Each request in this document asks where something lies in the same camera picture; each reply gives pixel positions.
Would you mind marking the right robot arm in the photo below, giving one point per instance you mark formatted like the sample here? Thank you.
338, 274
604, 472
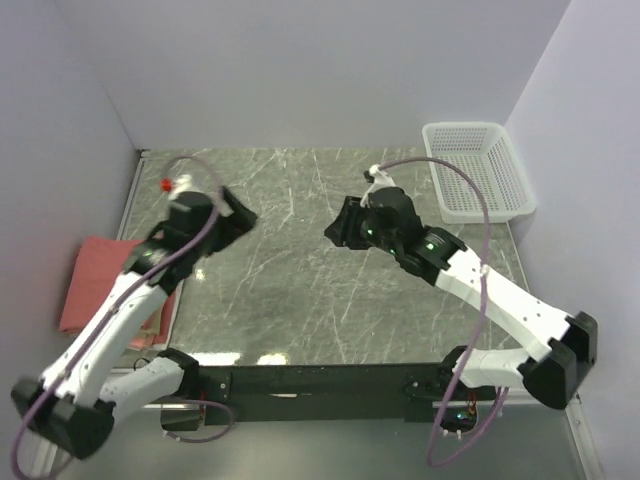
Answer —
556, 349

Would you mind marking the aluminium rail frame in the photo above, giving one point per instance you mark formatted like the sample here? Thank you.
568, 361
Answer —
526, 442

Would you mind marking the folded pink t shirt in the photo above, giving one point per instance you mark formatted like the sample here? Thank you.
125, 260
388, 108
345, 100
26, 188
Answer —
140, 342

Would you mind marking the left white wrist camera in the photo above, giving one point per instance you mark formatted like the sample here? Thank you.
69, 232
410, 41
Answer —
173, 187

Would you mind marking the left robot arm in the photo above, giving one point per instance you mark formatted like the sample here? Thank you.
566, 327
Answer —
73, 404

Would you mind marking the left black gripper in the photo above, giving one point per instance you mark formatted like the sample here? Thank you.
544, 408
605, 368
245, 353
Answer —
236, 223

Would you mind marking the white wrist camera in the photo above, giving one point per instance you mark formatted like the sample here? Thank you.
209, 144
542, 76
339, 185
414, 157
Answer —
377, 179
173, 187

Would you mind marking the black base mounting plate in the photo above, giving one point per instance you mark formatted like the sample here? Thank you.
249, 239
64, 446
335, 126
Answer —
268, 393

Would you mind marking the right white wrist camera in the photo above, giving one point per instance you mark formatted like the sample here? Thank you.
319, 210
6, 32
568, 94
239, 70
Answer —
377, 179

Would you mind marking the white plastic basket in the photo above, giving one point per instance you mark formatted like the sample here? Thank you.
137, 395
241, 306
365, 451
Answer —
485, 153

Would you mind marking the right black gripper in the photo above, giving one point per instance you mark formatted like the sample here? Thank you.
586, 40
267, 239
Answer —
343, 231

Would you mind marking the red t shirt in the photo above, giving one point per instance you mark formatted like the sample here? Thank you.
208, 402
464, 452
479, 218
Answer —
98, 263

